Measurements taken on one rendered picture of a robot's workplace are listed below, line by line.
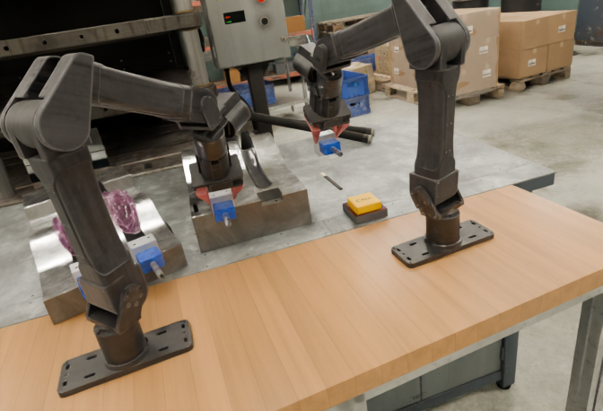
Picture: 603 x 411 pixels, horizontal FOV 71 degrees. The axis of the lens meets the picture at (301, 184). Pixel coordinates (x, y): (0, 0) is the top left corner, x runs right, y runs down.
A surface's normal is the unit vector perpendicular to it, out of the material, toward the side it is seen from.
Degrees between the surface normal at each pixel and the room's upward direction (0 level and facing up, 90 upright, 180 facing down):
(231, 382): 0
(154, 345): 0
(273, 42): 90
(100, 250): 85
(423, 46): 90
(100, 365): 0
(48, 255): 28
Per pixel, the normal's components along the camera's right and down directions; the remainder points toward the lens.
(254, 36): 0.29, 0.35
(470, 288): -0.14, -0.91
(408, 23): -0.79, 0.35
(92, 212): 0.82, 0.12
